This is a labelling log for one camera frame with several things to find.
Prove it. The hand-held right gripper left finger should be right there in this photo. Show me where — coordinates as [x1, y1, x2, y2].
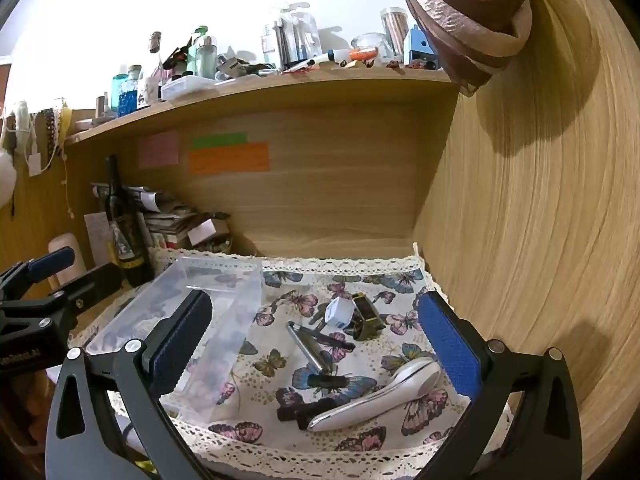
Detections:
[45, 287, 216, 480]

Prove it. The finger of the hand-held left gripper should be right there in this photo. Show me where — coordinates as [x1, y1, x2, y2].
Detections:
[0, 246, 77, 288]
[47, 261, 124, 313]

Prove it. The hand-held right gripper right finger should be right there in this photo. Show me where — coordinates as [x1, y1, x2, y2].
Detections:
[416, 290, 583, 480]

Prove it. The clear plastic storage box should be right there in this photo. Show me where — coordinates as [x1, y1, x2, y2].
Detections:
[82, 257, 266, 423]

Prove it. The white silver facial massager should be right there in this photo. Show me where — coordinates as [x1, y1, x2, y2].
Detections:
[307, 357, 443, 433]

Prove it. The white paper card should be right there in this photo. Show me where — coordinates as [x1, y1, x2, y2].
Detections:
[84, 212, 114, 269]

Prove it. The dark wine bottle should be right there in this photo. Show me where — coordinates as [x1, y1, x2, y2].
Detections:
[102, 155, 153, 286]

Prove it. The black gold perfume bottle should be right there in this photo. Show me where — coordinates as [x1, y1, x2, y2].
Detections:
[350, 292, 387, 342]

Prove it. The stack of magazines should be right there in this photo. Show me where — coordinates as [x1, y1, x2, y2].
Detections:
[91, 185, 232, 252]

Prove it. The small bowl of trinkets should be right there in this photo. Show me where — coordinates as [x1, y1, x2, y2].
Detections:
[200, 234, 234, 257]

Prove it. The small white cardboard box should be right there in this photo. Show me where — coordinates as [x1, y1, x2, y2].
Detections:
[187, 220, 217, 246]

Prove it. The small white cube box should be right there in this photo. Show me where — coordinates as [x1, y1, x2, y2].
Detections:
[324, 297, 357, 331]

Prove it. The silver metal tube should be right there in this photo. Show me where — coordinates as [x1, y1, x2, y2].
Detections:
[285, 321, 333, 376]

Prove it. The patterned lace ribbon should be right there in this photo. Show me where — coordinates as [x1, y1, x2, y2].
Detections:
[36, 108, 61, 171]

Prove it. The butterfly print lace cloth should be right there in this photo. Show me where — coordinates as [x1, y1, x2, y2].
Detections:
[65, 247, 516, 473]

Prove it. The pink sticky note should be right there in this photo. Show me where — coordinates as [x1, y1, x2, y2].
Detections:
[137, 131, 180, 169]

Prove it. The orange sticky note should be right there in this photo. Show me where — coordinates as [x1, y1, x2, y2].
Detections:
[188, 142, 271, 176]

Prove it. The blue liquid bottle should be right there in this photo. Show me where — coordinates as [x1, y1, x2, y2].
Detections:
[111, 74, 139, 117]

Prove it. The green sticky note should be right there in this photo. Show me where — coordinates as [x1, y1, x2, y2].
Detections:
[191, 132, 249, 150]

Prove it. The white plastic tray box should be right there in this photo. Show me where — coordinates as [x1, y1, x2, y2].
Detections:
[160, 76, 222, 102]

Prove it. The green pump bottle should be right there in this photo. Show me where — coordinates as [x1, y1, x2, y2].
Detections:
[186, 25, 219, 79]

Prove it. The wooden shelf board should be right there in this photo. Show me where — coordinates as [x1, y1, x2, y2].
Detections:
[64, 67, 462, 147]

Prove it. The blue pencil sharpener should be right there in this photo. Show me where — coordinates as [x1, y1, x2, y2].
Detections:
[402, 27, 442, 69]

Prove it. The white orange marker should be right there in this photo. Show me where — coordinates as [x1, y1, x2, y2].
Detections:
[307, 47, 379, 67]

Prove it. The clear glass bowl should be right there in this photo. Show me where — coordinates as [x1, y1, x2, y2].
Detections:
[350, 32, 394, 62]

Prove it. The clear acrylic organizer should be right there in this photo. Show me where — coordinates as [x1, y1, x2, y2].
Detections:
[261, 7, 324, 69]

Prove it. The glass jar of sticks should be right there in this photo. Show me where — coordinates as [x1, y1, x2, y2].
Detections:
[380, 7, 412, 59]

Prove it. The pink brown scarf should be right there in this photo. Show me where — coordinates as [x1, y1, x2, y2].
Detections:
[400, 0, 534, 99]

